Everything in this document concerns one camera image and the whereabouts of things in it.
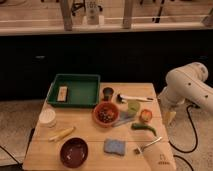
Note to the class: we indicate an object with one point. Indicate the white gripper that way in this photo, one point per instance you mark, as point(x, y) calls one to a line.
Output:
point(169, 114)

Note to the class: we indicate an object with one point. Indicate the blue sponge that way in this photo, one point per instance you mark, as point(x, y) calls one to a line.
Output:
point(114, 146)

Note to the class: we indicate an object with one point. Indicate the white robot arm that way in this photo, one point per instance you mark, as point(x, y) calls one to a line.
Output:
point(186, 82)

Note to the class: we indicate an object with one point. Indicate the green plastic tray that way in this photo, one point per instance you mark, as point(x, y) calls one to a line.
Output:
point(82, 90)

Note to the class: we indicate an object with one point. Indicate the orange tomato toy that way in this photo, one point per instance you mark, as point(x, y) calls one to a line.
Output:
point(145, 116)

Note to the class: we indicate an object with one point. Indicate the green chili pepper toy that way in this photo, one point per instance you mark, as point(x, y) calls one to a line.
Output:
point(140, 126)

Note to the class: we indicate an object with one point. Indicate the grey cloth piece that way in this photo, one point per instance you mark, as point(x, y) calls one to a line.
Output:
point(123, 118)

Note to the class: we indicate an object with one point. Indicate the orange bowl with beans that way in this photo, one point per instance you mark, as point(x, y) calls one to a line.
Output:
point(105, 114)

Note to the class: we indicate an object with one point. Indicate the dark red bowl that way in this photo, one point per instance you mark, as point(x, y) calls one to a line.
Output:
point(74, 152)

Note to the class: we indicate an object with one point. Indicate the small wooden block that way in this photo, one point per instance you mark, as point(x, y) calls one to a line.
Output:
point(62, 93)

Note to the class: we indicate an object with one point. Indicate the wooden table post right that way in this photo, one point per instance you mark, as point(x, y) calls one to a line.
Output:
point(127, 16)

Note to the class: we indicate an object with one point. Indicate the wooden table post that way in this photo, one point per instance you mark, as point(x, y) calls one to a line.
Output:
point(66, 14)
point(127, 16)

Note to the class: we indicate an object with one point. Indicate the wooden table post left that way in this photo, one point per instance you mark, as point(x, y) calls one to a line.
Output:
point(66, 14)

